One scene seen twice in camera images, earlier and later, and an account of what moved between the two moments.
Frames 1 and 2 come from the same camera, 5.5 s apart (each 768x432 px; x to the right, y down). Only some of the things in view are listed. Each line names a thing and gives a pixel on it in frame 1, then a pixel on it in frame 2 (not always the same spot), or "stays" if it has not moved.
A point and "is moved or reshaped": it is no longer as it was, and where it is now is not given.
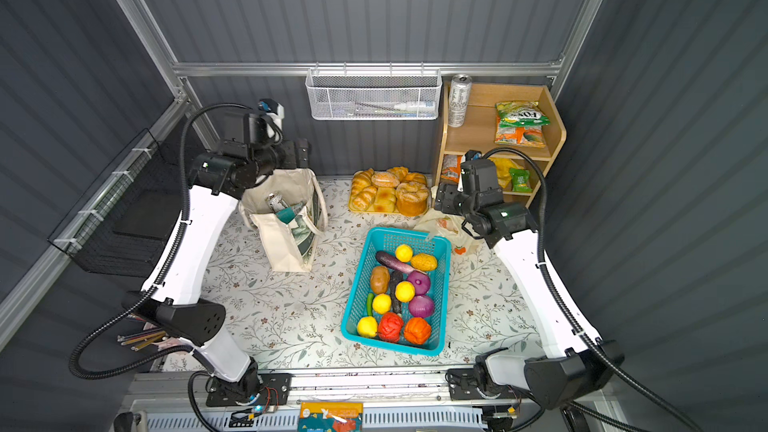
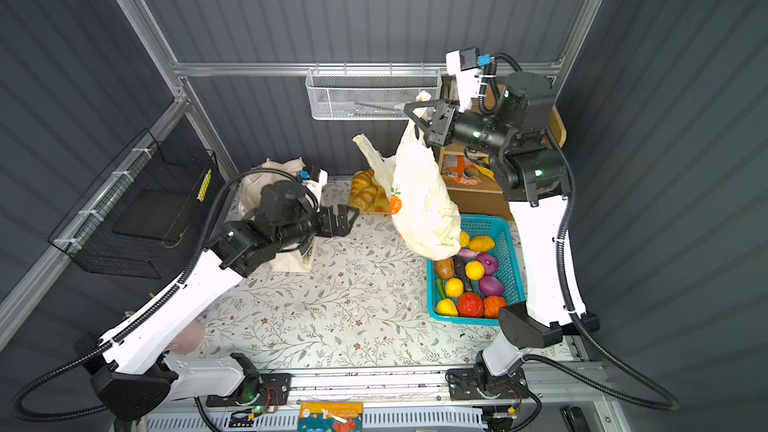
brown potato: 380,278 → 445,268
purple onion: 421,306 → 490,286
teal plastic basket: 433,248 → 482,278
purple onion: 421,282 → 490,263
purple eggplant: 392,262 → 463,252
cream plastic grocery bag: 450,227 is moved or reshaped
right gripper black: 444,197 → 443,118
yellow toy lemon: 424,262 → 481,244
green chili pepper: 369,304 → 440,288
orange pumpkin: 417,330 → 491,306
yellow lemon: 382,303 → 454,287
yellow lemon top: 403,253 → 464,239
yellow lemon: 404,291 → 474,270
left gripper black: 287,148 → 343,223
